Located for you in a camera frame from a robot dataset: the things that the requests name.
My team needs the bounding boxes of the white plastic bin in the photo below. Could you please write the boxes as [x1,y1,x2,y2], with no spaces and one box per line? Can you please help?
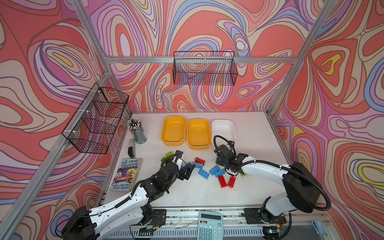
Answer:
[211,120,237,146]

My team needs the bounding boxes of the middle yellow plastic bin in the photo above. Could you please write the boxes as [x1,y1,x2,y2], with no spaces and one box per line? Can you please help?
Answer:
[187,119,212,150]

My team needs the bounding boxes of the cup of pencils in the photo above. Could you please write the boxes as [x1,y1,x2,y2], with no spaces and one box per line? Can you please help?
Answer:
[127,118,148,144]

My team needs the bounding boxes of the yellow plastic bin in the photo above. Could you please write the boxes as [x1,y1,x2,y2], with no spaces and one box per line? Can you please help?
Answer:
[187,119,212,150]
[161,116,187,147]

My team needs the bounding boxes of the black wire basket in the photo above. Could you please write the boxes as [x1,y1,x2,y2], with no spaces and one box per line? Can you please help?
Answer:
[173,50,238,86]
[62,83,129,155]

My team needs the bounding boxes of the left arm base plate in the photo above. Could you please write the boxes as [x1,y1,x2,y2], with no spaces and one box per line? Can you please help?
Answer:
[136,209,167,227]

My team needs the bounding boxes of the teal desk calculator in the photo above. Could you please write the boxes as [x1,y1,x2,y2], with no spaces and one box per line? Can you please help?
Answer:
[197,211,224,240]

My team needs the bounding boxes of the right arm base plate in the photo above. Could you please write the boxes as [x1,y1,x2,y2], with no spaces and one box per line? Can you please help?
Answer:
[241,208,287,225]

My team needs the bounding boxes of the blue lego brick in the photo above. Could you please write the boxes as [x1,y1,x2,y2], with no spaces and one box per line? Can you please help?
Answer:
[215,169,226,178]
[194,163,203,169]
[209,165,220,176]
[198,169,210,180]

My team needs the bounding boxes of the back black wire basket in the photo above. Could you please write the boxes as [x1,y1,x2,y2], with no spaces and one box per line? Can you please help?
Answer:
[173,50,238,86]

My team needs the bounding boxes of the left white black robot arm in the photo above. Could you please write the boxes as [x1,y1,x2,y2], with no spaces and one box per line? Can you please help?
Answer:
[56,151,195,240]

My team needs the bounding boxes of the red lego brick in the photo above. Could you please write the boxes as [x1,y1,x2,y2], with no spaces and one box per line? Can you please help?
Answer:
[218,176,227,188]
[195,158,206,166]
[227,176,237,189]

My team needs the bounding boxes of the treehouse paperback book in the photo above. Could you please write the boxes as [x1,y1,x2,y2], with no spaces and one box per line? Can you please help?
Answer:
[109,158,142,193]

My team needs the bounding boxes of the left black wire basket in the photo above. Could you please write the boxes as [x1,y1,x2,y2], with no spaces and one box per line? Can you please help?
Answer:
[62,83,129,155]

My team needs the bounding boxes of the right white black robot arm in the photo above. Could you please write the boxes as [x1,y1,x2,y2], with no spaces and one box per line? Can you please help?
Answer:
[213,135,332,216]

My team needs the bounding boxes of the left yellow plastic bin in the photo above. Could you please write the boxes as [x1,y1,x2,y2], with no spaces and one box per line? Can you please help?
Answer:
[161,116,187,147]

